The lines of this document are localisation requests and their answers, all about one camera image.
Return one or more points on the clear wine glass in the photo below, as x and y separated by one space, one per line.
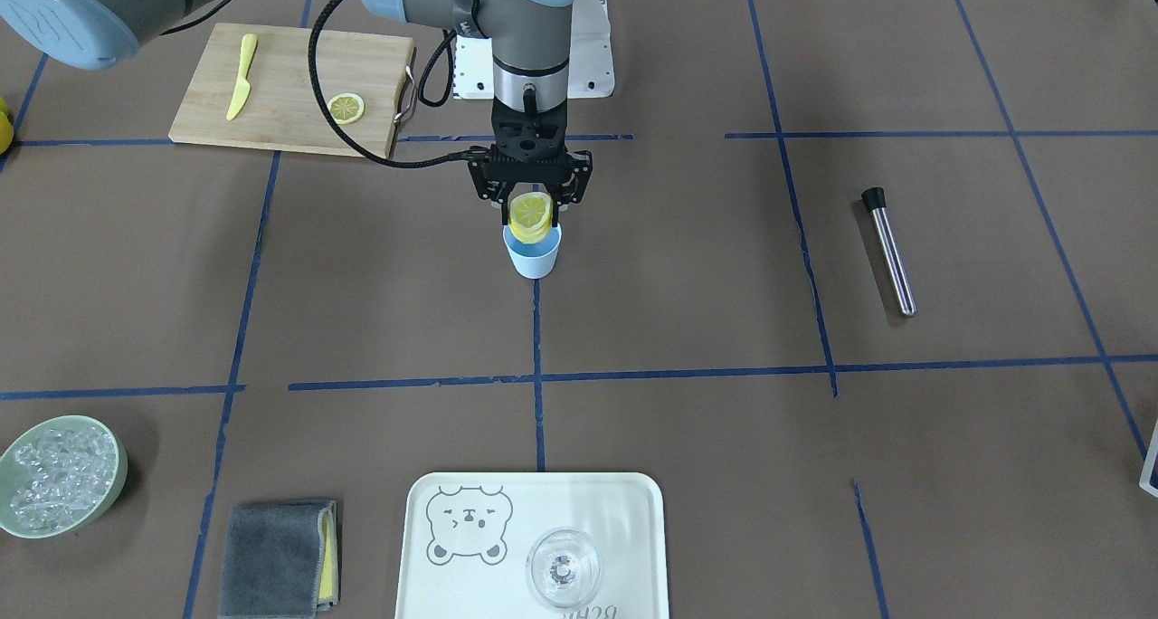
564 569

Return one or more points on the lemon half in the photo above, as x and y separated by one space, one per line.
530 217

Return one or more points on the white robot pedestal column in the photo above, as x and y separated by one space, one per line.
562 46

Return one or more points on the white wire cup rack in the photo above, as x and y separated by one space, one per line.
1147 473

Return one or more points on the bamboo cutting board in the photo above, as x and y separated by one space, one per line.
281 112

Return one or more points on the steel muddler black tip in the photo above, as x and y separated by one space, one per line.
875 202

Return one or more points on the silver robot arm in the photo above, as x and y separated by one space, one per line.
96 35

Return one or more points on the grey folded cloth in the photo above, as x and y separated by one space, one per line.
281 560

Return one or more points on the lemon slice on board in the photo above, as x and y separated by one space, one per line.
346 108

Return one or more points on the light blue cup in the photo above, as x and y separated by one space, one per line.
533 260

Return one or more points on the yellow plastic knife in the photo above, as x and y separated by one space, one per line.
242 86

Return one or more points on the yellow lemon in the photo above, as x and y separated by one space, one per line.
7 129

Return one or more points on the cream bear tray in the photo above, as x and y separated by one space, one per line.
467 536

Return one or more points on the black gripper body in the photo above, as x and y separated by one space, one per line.
482 183

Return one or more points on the green bowl of ice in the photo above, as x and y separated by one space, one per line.
60 476

